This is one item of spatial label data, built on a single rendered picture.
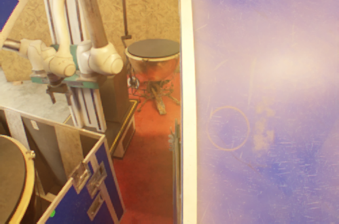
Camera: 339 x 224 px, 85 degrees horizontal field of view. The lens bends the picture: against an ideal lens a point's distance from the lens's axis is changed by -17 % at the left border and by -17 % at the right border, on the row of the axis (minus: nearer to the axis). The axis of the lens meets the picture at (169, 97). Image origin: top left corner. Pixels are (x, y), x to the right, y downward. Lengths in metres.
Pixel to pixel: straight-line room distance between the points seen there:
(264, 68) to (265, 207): 0.30
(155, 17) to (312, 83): 3.10
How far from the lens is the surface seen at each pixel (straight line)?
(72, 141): 1.34
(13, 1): 0.69
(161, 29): 3.55
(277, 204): 0.51
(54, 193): 2.04
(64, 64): 1.24
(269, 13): 0.62
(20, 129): 1.69
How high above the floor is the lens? 1.72
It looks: 33 degrees down
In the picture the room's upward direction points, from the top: straight up
